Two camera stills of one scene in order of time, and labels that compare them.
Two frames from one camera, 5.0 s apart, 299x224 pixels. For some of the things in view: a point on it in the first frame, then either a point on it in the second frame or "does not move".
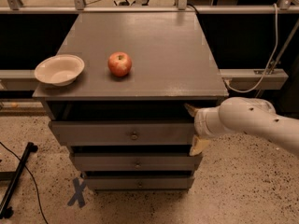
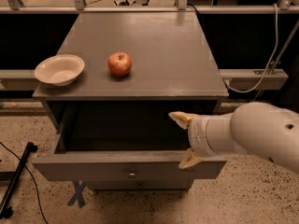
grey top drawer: [122, 133] -> [86, 165]
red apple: [120, 63] does not move
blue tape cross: [78, 188] does not move
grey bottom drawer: [142, 183] does not move
